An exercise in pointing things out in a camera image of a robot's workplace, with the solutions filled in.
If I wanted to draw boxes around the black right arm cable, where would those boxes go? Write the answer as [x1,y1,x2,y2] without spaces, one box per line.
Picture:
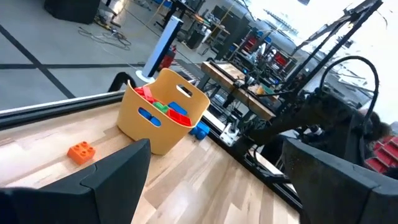
[318,55,381,138]

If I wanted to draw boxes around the black floor cabinet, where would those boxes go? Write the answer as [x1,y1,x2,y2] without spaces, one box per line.
[43,0,102,25]

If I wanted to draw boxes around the wooden background workbench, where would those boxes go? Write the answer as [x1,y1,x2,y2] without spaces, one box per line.
[200,60,282,121]

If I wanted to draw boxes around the red storage bin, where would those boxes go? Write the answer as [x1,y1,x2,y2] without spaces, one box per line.
[273,52,289,67]

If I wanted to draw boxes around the black aluminium table frame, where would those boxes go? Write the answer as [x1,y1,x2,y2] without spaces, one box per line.
[0,90,304,212]

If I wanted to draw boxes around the red large stud block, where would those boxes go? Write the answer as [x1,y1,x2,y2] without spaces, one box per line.
[134,86,155,103]
[166,108,193,128]

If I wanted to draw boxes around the orange small stud block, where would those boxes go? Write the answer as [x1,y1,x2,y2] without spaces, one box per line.
[67,141,96,166]

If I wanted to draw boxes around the yellow plastic bin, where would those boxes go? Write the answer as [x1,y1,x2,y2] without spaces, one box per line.
[116,68,211,156]

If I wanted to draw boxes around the red fire extinguisher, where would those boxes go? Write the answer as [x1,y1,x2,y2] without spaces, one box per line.
[157,45,177,72]

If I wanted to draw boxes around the black background frame posts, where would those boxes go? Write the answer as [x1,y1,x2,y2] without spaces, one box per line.
[279,0,386,94]

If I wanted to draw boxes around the red ridged plastic object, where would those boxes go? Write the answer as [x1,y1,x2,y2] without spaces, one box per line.
[363,136,398,175]

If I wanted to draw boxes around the white tower fan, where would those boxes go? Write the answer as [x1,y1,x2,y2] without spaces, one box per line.
[135,15,185,84]

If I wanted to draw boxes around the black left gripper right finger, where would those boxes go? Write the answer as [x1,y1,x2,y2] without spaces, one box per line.
[281,138,398,224]

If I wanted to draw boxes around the blue long large block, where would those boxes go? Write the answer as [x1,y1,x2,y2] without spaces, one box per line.
[189,121,211,141]

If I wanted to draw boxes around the tangled floor cables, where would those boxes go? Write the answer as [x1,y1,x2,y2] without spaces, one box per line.
[77,17,133,51]

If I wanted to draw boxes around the green large stud block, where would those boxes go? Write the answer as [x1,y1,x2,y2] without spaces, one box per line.
[152,101,170,114]

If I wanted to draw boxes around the blue large stud block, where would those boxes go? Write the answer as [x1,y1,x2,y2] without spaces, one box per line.
[167,101,188,116]
[138,107,162,128]

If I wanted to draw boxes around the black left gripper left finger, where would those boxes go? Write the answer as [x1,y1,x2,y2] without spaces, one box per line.
[0,139,152,224]

